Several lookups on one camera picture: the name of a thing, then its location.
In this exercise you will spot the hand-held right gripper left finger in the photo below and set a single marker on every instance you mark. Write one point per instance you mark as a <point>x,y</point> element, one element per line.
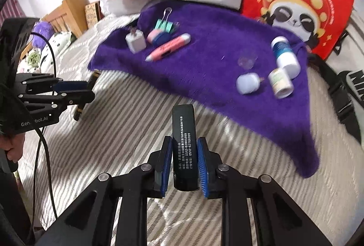
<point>166,160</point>

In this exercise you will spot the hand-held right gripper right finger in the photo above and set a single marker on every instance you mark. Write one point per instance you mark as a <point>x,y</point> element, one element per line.
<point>203,166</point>

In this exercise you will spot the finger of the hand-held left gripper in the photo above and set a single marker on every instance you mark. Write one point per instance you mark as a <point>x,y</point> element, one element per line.
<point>79,96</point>
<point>71,85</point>

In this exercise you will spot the black and gold tube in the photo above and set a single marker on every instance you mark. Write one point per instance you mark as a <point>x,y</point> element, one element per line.
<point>78,113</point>

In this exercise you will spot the black rectangular device with text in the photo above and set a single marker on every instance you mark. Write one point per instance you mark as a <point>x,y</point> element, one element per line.
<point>183,126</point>

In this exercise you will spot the white charger plug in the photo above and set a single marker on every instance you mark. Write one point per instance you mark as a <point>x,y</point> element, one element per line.
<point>135,41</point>

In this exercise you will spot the small white round bottle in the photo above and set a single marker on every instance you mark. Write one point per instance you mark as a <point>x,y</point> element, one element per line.
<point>247,83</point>

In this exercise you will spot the pink and blue eraser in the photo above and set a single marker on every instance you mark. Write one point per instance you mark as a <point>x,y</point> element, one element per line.
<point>157,37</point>

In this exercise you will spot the pink pen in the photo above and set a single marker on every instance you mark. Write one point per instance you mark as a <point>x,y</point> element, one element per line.
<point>170,47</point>

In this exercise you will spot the clear plastic cap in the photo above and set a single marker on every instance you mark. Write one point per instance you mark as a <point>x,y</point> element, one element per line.
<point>246,62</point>

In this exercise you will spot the small green label bottle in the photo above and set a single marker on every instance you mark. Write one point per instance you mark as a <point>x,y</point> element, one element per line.
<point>280,82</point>

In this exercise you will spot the person's left hand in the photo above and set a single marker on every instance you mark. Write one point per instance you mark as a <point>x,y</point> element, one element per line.
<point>12,149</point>

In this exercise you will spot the green and white plush toy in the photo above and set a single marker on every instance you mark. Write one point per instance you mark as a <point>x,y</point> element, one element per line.
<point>31,59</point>

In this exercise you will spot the purple plush toy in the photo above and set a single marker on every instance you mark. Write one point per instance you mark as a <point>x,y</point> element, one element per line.
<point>42,31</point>

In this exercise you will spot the pink striped curtain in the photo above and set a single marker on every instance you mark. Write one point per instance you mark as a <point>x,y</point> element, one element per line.
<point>10,7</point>

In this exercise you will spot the panda print pillow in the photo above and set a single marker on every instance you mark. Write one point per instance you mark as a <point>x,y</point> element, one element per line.
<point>57,41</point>

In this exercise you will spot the striped bed quilt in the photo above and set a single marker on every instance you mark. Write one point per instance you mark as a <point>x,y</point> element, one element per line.
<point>113,135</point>

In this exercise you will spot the wooden headboard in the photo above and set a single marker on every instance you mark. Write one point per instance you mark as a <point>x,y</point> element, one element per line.
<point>71,13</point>

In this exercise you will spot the brown patterned box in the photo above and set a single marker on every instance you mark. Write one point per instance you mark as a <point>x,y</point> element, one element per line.
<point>92,14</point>

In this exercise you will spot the purple fleece towel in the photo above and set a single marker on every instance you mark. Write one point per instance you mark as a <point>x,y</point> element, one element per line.
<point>199,78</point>

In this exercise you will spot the green binder clip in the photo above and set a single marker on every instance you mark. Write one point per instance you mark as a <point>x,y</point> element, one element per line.
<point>165,25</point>

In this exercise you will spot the blue and white bottle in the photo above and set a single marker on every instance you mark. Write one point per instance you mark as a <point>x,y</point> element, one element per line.
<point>284,55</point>

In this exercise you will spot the white canvas tote bag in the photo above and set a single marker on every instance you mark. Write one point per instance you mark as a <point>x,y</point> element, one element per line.
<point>349,64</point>

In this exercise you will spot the red panda paper bag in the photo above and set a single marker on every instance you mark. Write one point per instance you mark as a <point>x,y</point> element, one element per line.
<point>335,21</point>

